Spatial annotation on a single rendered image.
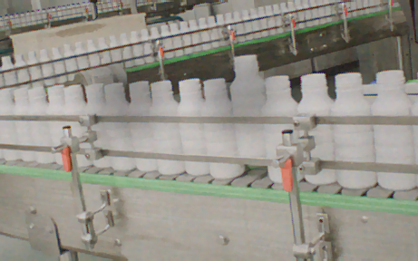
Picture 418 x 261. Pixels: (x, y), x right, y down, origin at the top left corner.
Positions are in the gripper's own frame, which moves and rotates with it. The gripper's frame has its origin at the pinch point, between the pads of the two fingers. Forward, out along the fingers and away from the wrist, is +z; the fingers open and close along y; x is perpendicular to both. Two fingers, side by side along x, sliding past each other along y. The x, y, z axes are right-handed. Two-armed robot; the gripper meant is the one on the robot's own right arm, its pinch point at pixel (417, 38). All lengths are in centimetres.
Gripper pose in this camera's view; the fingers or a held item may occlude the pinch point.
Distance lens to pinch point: 107.2
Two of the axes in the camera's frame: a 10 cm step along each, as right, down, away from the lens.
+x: 6.5, 1.3, 7.5
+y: 7.6, -0.2, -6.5
